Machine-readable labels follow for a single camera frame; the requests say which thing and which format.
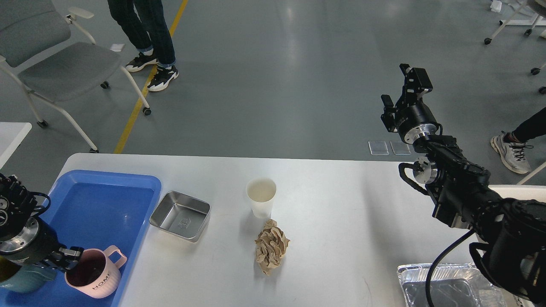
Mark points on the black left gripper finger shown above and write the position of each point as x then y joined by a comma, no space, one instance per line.
63,259

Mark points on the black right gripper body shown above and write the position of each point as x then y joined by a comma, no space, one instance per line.
413,121

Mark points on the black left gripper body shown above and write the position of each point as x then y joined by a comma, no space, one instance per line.
33,245

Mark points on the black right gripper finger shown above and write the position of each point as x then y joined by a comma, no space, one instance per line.
416,83
388,115

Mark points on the pink mug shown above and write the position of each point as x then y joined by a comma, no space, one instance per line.
97,273

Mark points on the square stainless steel tray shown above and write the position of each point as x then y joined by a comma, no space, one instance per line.
181,215

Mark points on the white paper cup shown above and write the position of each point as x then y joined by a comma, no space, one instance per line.
261,193

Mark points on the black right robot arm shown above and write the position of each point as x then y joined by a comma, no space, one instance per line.
511,254

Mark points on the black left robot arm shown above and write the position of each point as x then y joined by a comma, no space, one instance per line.
17,205

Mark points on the clear plastic floor plate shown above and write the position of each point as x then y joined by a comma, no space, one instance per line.
378,148
400,148

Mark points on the teal and yellow mug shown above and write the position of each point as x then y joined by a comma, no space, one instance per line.
23,279

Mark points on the blue plastic tray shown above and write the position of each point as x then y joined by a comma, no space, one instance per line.
94,209

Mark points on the white side table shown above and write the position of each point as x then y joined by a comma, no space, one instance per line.
11,136

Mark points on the beige plastic bin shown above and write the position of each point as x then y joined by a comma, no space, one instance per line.
521,192

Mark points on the aluminium foil tray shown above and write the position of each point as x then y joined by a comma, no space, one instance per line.
452,285

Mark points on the crumpled brown paper ball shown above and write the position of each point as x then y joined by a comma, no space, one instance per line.
271,246

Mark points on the grey office chair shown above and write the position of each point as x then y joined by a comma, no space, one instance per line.
29,27

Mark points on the person in black shirt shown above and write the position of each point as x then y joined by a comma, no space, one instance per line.
144,24

